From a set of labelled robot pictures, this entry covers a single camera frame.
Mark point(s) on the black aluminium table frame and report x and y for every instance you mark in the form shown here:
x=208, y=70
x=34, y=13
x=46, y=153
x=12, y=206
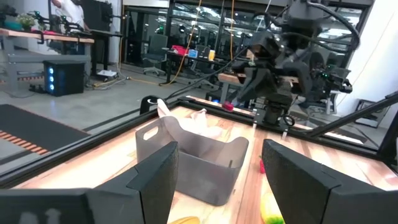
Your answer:
x=77, y=149

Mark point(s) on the red bag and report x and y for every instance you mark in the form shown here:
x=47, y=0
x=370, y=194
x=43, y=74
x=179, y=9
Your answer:
x=179, y=49

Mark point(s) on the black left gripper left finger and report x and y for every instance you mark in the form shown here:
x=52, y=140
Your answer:
x=155, y=186

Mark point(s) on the pale pink cloth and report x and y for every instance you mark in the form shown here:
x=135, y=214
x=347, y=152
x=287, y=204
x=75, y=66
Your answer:
x=199, y=123

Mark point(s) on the yellow toy bell pepper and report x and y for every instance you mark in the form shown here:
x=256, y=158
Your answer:
x=270, y=208

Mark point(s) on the black leaning picture frame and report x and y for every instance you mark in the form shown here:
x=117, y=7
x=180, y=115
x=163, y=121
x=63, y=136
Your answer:
x=371, y=113

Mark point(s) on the small flowering plant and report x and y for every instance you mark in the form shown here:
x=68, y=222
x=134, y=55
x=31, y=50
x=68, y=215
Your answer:
x=26, y=21

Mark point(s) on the black orange-striped floor mat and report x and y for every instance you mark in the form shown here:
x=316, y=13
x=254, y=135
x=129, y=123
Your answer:
x=31, y=130

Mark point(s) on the black frame bracket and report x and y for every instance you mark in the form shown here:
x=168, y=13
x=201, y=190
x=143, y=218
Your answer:
x=144, y=104

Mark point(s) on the white flat box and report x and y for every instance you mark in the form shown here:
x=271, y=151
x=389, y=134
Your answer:
x=106, y=73

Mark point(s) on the black cluttered desk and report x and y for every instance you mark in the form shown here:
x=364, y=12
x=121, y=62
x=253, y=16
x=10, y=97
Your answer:
x=192, y=62

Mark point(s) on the grey office chair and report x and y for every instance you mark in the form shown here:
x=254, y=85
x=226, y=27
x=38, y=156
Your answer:
x=155, y=51

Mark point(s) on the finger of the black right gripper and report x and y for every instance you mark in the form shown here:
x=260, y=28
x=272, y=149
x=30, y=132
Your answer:
x=297, y=77
x=250, y=81

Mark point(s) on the black background robot arm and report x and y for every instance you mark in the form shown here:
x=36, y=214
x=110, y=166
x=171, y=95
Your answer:
x=335, y=77

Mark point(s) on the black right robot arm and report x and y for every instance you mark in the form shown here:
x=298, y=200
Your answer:
x=306, y=18

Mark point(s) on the small red toy strawberry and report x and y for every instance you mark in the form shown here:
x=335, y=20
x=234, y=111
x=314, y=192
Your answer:
x=262, y=166

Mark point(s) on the black standing desk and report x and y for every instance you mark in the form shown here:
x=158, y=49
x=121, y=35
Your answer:
x=104, y=34

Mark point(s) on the black diagonal frame strut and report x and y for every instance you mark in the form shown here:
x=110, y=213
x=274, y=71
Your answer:
x=351, y=116

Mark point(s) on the grey translucent plastic bin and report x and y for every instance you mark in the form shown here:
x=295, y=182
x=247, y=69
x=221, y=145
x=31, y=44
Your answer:
x=202, y=174

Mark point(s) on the yellow cup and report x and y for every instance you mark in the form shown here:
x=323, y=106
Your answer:
x=211, y=55

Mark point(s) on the person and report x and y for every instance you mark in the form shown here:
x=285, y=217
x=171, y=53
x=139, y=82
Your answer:
x=73, y=12

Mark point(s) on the black computer tower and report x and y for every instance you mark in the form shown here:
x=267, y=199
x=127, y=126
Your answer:
x=63, y=77

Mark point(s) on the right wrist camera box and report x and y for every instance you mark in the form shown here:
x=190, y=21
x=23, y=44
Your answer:
x=264, y=45

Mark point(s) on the orange toy fruit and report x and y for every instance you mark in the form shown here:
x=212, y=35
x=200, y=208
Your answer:
x=186, y=220

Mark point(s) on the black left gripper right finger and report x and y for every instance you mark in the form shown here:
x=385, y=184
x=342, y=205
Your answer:
x=295, y=186

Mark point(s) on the small magenta red object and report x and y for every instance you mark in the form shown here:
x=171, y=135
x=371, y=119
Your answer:
x=228, y=106

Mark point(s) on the grey wood-topped workbench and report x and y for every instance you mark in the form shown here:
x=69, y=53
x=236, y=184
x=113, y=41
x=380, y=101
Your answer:
x=46, y=46

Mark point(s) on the blue box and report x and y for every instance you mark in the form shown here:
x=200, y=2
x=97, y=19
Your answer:
x=192, y=53

